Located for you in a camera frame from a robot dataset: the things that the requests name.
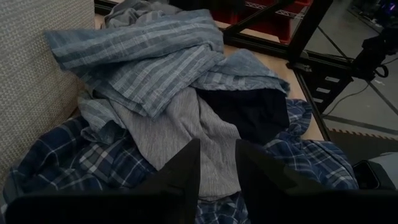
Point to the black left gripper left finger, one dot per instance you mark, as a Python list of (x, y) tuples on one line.
[(183, 168)]

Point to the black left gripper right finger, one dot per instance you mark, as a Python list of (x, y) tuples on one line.
[(258, 174)]

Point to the plain dark blue garment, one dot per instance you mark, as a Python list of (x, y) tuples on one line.
[(248, 115)]

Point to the dark blue plaid shirt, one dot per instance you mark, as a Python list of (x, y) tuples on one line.
[(77, 155)]

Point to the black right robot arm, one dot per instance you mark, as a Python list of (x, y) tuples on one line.
[(370, 53)]

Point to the grey knit shirt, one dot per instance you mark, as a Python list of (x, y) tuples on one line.
[(177, 137)]

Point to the dark foam floor mat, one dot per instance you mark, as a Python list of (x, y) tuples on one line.
[(357, 147)]

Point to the light blue striped shirt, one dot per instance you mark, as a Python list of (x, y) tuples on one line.
[(140, 56)]

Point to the red storage bin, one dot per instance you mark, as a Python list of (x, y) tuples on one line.
[(280, 31)]

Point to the white plastic bin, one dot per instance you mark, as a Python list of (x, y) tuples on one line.
[(37, 77)]

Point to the grey table-level camera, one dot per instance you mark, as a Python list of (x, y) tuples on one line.
[(379, 171)]

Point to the black metal frame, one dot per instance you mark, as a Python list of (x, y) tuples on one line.
[(304, 28)]

